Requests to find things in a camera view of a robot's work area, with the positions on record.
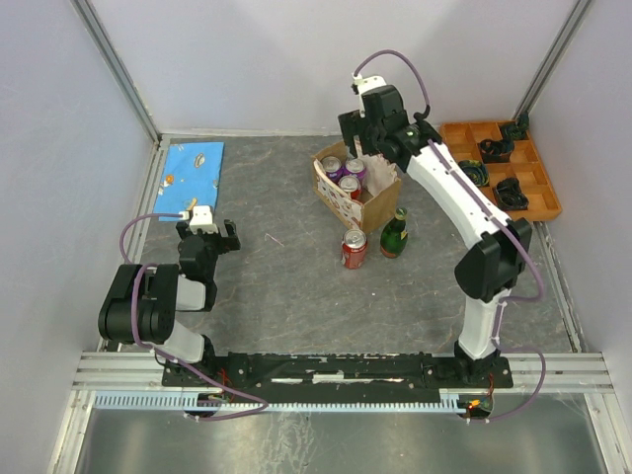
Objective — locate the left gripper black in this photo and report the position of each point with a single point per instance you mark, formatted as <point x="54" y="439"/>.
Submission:
<point x="230" y="242"/>

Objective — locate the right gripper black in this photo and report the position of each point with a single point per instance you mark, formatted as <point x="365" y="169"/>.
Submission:
<point x="351" y="124"/>

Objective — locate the red cola can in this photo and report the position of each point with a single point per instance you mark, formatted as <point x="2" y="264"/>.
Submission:
<point x="351" y="185"/>
<point x="354" y="246"/>

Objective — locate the green glass bottle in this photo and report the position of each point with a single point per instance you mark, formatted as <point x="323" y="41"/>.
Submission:
<point x="394" y="236"/>

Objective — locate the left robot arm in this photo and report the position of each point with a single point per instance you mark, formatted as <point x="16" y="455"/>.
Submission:
<point x="140" y="308"/>

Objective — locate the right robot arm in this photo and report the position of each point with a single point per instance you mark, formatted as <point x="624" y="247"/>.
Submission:
<point x="497" y="246"/>

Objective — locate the purple soda can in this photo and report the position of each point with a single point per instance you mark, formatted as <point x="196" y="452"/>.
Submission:
<point x="333" y="168"/>
<point x="355" y="167"/>

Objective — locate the blue patterned cloth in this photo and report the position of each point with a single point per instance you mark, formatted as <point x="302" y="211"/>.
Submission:
<point x="191" y="177"/>

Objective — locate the rolled green blue sock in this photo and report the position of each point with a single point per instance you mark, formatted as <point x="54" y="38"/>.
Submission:
<point x="476" y="171"/>

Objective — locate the rolled dark sock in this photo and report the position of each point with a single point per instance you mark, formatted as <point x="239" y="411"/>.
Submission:
<point x="496" y="151"/>

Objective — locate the orange divided tray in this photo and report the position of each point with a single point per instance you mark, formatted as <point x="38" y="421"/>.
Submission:
<point x="525" y="164"/>

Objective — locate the rolled sock in corner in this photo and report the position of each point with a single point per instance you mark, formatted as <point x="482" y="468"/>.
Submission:
<point x="517" y="129"/>

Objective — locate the rolled black sock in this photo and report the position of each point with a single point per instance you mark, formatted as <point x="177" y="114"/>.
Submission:
<point x="509" y="196"/>

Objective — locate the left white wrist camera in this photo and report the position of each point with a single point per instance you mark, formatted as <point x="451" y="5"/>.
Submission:
<point x="199" y="219"/>

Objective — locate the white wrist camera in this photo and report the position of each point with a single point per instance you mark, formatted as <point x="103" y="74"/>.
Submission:
<point x="362" y="85"/>
<point x="199" y="219"/>

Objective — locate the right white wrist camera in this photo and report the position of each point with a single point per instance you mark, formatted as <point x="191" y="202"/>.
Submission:
<point x="362" y="85"/>

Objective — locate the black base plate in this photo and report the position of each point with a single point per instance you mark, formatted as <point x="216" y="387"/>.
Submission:
<point x="349" y="379"/>

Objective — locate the blue slotted cable duct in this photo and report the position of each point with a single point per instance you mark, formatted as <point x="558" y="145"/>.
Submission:
<point x="191" y="402"/>

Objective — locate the aluminium frame rail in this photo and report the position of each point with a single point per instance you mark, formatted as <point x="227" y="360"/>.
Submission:
<point x="565" y="373"/>

